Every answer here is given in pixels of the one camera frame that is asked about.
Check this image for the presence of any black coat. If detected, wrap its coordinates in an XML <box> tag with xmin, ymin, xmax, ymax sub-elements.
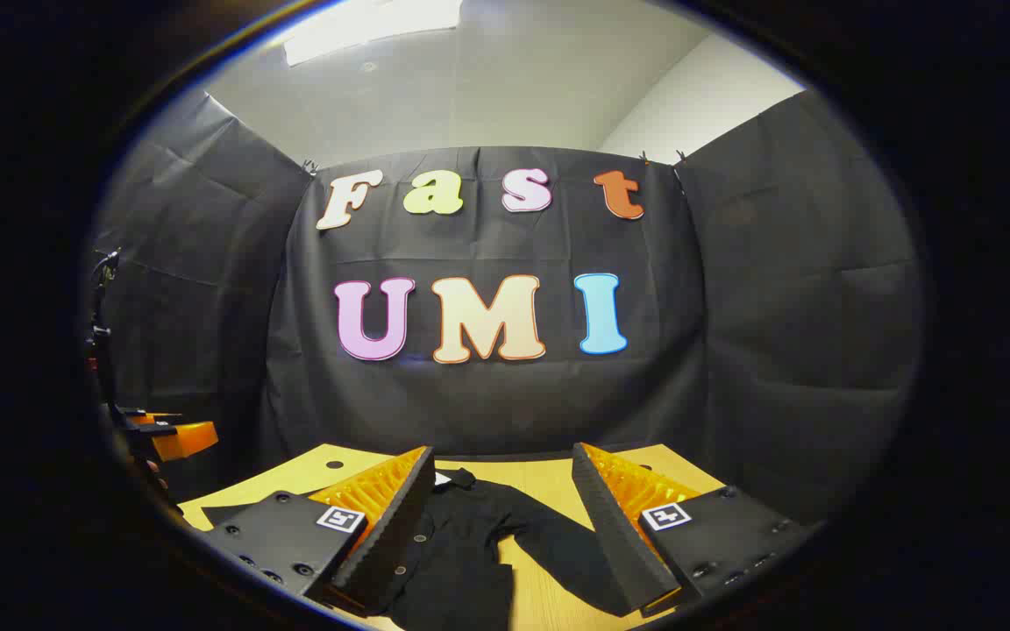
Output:
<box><xmin>201</xmin><ymin>467</ymin><xmax>637</xmax><ymax>631</ymax></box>

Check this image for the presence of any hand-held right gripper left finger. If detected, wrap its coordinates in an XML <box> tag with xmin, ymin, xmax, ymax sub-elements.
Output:
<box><xmin>204</xmin><ymin>445</ymin><xmax>436</xmax><ymax>619</ymax></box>

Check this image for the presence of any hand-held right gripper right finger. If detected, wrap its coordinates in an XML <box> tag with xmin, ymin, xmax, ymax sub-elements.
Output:
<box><xmin>571</xmin><ymin>443</ymin><xmax>822</xmax><ymax>619</ymax></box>

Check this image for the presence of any black backdrop cloth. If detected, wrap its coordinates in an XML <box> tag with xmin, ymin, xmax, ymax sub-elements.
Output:
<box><xmin>89</xmin><ymin>88</ymin><xmax>922</xmax><ymax>527</ymax></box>

